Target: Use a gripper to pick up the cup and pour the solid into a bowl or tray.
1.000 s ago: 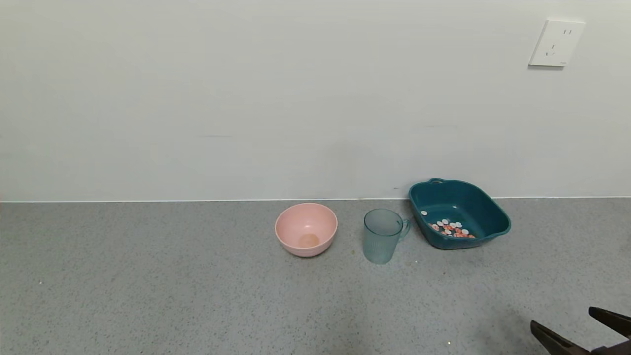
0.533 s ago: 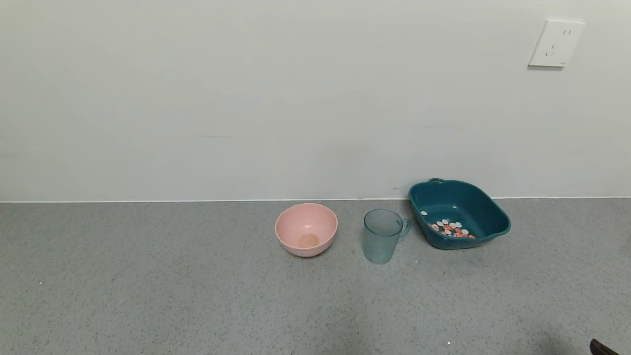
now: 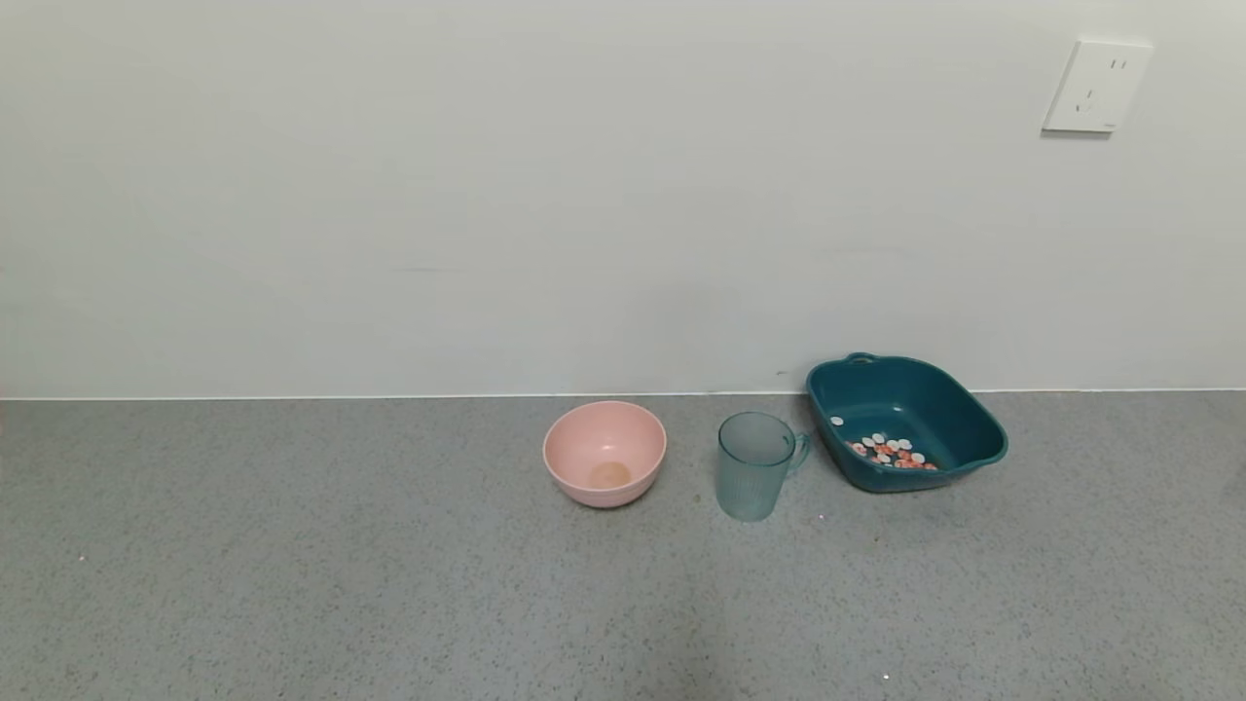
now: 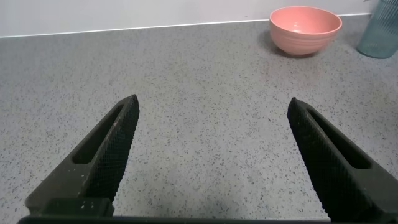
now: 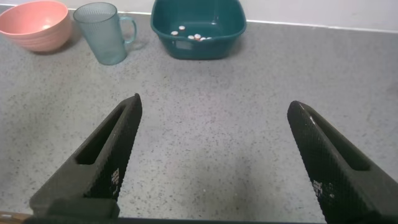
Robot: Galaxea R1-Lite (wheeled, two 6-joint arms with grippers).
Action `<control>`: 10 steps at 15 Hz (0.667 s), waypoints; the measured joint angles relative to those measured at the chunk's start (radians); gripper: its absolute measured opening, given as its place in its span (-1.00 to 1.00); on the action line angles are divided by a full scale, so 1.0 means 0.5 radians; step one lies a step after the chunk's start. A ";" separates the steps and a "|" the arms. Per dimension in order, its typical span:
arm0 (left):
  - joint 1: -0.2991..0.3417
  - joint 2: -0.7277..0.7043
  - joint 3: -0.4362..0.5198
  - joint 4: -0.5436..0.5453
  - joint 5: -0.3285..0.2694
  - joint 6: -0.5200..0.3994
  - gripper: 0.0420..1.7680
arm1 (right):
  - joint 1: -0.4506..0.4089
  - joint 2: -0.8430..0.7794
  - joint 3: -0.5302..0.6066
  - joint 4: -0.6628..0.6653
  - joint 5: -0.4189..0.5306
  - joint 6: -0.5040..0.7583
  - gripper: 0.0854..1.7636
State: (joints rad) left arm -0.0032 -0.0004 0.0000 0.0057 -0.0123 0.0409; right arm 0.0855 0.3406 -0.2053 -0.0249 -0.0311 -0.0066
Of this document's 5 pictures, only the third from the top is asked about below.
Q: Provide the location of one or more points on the white wall socket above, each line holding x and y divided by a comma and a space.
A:
1095, 88

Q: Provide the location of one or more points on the pink plastic bowl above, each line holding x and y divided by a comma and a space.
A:
604, 438

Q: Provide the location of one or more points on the teal plastic basin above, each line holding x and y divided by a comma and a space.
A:
905, 409

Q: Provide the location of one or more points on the red and white small solids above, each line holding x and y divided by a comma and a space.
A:
891, 453

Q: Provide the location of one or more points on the clear blue ribbed cup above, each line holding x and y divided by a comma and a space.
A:
754, 477

